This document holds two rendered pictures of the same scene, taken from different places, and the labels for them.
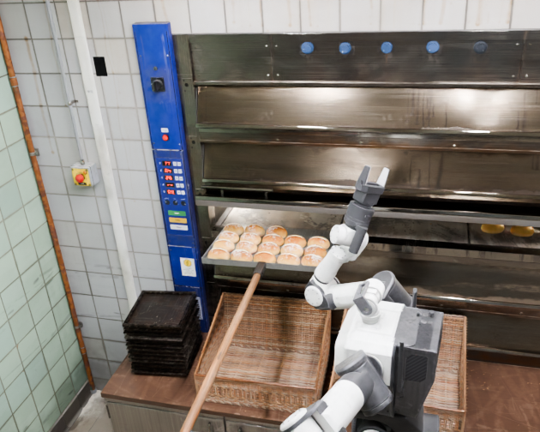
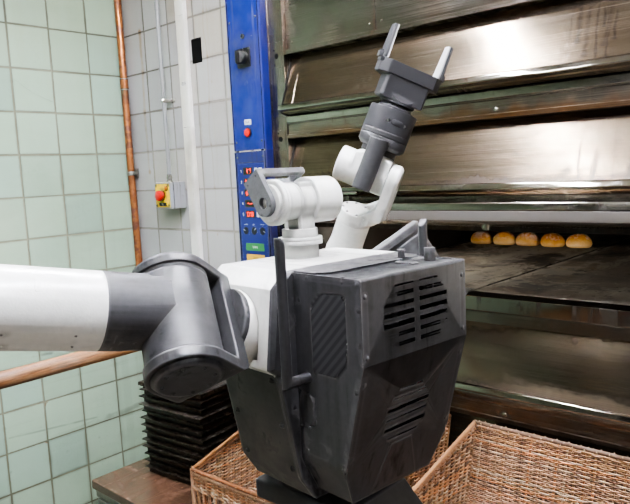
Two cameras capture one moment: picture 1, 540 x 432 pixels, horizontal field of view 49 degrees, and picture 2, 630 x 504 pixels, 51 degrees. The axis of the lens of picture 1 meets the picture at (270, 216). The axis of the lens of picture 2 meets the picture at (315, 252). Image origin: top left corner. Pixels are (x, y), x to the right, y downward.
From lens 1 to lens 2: 138 cm
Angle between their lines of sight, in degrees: 32
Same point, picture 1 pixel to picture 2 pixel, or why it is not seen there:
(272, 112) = (370, 77)
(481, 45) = not seen: outside the picture
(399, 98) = (556, 20)
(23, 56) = (135, 53)
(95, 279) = not seen: hidden behind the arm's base
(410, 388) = (324, 399)
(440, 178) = not seen: outside the picture
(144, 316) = not seen: hidden behind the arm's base
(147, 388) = (146, 490)
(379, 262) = (534, 344)
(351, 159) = (482, 142)
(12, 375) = (26, 439)
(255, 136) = (350, 120)
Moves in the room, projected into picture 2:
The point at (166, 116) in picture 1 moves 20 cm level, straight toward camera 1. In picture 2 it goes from (250, 101) to (225, 95)
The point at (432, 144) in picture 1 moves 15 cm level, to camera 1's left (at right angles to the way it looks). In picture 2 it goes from (617, 94) to (545, 101)
